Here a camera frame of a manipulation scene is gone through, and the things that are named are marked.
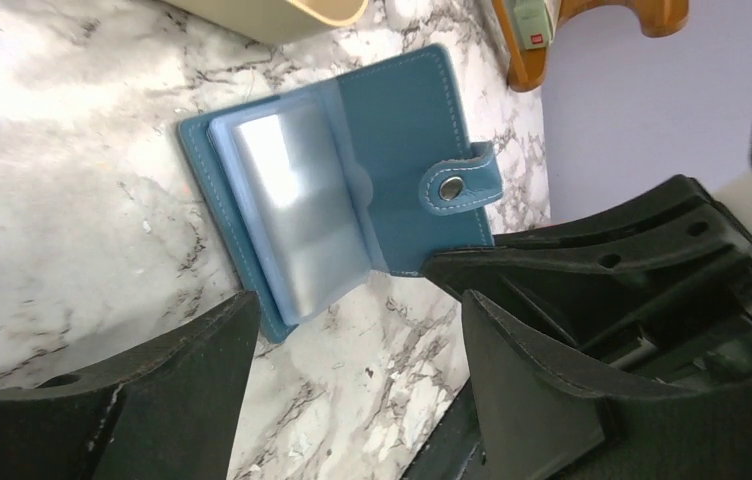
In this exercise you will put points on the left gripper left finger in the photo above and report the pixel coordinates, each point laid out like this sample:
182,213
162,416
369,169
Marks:
165,409

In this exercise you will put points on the small green white box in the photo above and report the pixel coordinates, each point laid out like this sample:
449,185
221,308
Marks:
536,22

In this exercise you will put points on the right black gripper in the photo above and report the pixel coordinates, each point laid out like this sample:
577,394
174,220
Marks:
648,287

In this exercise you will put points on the yellow oval tray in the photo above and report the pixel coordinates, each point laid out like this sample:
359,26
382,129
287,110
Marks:
276,22

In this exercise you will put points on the blue leather card holder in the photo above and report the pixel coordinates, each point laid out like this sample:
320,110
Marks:
314,189

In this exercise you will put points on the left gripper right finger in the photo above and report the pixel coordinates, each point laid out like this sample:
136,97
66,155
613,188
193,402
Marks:
547,411

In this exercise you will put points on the orange wooden rack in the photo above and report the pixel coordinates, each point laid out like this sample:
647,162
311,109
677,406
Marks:
526,68

